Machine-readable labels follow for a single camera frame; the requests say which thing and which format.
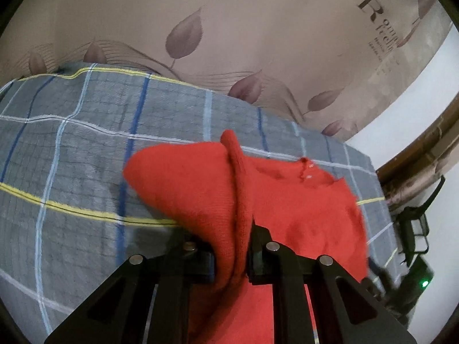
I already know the grey plaid blanket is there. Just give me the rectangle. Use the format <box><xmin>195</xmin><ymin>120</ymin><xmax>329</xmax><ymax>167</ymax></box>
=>
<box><xmin>0</xmin><ymin>62</ymin><xmax>399</xmax><ymax>341</ymax></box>

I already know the beige striped curtain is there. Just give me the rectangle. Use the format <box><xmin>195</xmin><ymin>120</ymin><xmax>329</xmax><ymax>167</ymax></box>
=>
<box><xmin>384</xmin><ymin>140</ymin><xmax>459</xmax><ymax>210</ymax></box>

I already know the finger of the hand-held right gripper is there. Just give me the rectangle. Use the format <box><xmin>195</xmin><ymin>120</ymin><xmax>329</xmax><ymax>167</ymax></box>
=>
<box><xmin>366</xmin><ymin>266</ymin><xmax>398</xmax><ymax>305</ymax></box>

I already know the beige leaf print curtain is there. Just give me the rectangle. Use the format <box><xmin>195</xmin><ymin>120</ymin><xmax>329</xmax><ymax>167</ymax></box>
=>
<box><xmin>0</xmin><ymin>0</ymin><xmax>454</xmax><ymax>143</ymax></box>

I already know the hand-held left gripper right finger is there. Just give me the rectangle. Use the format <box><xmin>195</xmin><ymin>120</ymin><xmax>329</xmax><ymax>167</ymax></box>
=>
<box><xmin>247</xmin><ymin>220</ymin><xmax>417</xmax><ymax>344</ymax></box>

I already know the red knit sweater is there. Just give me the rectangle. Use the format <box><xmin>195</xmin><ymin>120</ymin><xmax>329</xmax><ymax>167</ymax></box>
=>
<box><xmin>123</xmin><ymin>129</ymin><xmax>370</xmax><ymax>344</ymax></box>

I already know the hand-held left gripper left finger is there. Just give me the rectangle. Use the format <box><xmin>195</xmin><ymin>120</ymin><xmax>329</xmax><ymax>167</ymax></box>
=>
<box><xmin>45</xmin><ymin>236</ymin><xmax>216</xmax><ymax>344</ymax></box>

